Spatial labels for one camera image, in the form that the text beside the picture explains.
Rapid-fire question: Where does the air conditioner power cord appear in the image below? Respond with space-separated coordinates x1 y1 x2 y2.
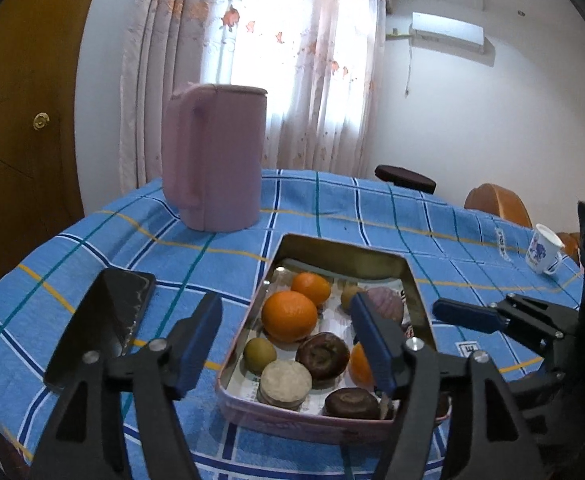
403 35 414 98

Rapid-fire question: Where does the white cup with blue print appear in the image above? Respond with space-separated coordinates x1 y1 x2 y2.
525 224 566 276

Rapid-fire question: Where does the rectangular metal tin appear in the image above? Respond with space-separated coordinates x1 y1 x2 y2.
216 232 453 445

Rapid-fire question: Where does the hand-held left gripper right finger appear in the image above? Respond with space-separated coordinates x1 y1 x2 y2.
350 291 548 480

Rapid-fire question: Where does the large orange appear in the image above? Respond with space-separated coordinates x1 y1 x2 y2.
261 290 319 345

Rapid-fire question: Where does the beige round biscuit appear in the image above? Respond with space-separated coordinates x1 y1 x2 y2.
256 359 313 409

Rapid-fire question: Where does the black smartphone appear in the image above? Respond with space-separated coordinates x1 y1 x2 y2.
44 268 157 393

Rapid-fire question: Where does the chocolate donut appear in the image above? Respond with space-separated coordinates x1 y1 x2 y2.
295 332 351 380

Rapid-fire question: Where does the sheer floral curtain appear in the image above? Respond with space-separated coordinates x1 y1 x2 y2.
119 0 391 196

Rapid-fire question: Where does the blue plaid tablecloth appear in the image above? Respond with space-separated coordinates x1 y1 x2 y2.
0 169 585 480

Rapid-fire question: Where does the white wall air conditioner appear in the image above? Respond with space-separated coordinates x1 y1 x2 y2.
411 11 487 52

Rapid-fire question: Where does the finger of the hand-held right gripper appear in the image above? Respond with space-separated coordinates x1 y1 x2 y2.
507 367 573 411
433 294 581 346

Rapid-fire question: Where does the pink plastic pitcher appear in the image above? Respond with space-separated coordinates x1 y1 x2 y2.
162 83 268 233

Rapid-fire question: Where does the purple passion fruit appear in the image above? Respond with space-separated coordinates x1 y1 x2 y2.
365 287 404 326

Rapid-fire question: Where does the dark round stool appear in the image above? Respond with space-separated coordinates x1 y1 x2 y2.
375 164 437 194

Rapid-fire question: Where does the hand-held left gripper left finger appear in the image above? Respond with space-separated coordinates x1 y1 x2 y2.
30 292 223 480

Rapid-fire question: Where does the small orange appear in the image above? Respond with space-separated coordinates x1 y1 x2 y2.
349 342 376 390
291 272 332 307

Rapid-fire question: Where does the brown leather armchair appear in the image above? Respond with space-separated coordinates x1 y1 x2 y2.
464 183 533 229

